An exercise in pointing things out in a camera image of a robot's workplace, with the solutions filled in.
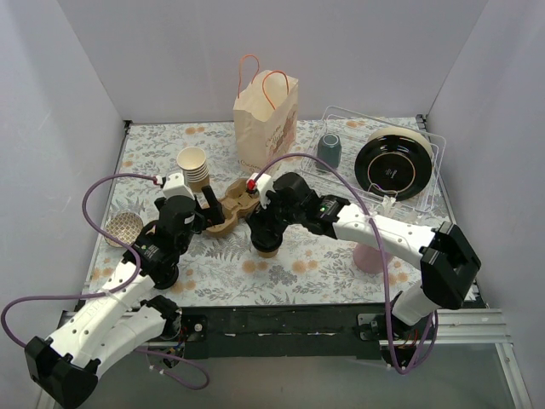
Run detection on black plate gold ring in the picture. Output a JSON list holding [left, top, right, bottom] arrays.
[[353, 130, 434, 202]]

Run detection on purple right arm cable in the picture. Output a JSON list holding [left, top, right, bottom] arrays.
[[255, 153, 439, 375]]

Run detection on floral paper table mat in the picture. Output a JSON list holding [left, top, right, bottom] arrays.
[[109, 122, 420, 307]]

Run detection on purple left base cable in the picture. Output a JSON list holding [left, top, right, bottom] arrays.
[[135, 344, 210, 391]]

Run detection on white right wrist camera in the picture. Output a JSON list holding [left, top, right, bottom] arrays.
[[246, 173, 274, 209]]

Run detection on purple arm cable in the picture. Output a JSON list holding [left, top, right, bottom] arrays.
[[0, 173, 165, 349], [255, 153, 439, 375]]

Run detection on pink straw holder cup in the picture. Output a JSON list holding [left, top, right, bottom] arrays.
[[353, 244, 383, 275]]

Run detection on white wire dish rack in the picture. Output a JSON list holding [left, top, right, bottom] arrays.
[[297, 106, 446, 213]]

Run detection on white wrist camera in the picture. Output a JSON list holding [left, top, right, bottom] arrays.
[[246, 173, 274, 209], [153, 170, 195, 200]]

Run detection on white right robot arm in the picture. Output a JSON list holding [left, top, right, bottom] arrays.
[[247, 172, 481, 339]]

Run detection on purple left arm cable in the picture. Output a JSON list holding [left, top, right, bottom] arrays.
[[0, 173, 165, 349]]

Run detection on cream ceramic plate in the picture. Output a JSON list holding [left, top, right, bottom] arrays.
[[367, 126, 433, 160]]

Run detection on patterned ceramic bowl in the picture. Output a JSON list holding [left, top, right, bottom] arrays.
[[106, 212, 143, 245]]

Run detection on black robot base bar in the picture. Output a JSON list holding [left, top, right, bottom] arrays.
[[169, 302, 431, 361]]

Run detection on dark teal ceramic cup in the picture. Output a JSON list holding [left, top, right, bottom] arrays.
[[317, 133, 341, 170]]

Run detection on printed kraft paper bag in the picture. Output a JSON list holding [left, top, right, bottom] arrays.
[[232, 67, 299, 175]]

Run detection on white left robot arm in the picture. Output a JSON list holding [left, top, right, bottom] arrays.
[[25, 186, 225, 408]]

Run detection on stacked brown pulp cup carriers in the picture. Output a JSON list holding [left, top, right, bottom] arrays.
[[206, 178, 259, 238]]

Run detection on single brown paper cup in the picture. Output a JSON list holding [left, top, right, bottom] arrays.
[[257, 249, 278, 258]]

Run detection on stack of brown paper cups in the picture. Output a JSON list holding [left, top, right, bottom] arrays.
[[176, 147, 209, 192]]

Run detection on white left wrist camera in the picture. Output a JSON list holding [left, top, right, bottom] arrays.
[[153, 170, 195, 200]]

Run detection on stack of black cup lids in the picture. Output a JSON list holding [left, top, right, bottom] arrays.
[[148, 265, 179, 290]]

